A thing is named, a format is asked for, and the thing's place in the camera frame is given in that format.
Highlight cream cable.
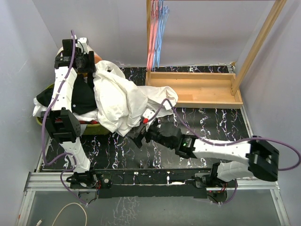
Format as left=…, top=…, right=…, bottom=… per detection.
left=36, top=202, right=88, bottom=226

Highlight green laundry basket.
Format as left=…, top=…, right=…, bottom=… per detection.
left=35, top=83, right=111, bottom=136

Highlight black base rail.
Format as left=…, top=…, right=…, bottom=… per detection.
left=65, top=168, right=238, bottom=200

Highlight aluminium frame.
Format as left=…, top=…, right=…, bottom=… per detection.
left=17, top=173, right=290, bottom=226

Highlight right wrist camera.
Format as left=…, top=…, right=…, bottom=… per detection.
left=142, top=108, right=155, bottom=125

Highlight pink hangers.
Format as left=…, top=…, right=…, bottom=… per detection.
left=146, top=0, right=159, bottom=72

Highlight black garment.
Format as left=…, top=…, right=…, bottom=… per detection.
left=34, top=74, right=97, bottom=115

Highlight white shirt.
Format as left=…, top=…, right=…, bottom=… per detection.
left=93, top=60, right=178, bottom=136

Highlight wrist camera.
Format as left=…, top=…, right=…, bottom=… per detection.
left=142, top=108, right=155, bottom=125
left=75, top=38, right=89, bottom=55

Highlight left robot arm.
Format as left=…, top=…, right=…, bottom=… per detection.
left=41, top=38, right=97, bottom=188

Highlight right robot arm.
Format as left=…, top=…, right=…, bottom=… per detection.
left=129, top=123, right=279, bottom=187

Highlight wooden clothes rack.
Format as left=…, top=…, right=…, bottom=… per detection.
left=145, top=0, right=286, bottom=109

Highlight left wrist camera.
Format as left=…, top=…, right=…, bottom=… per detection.
left=75, top=38, right=89, bottom=55

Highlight white clothes in basket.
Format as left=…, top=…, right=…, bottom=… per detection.
left=32, top=98, right=99, bottom=124

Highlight blue hangers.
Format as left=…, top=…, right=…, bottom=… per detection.
left=152, top=0, right=169, bottom=69

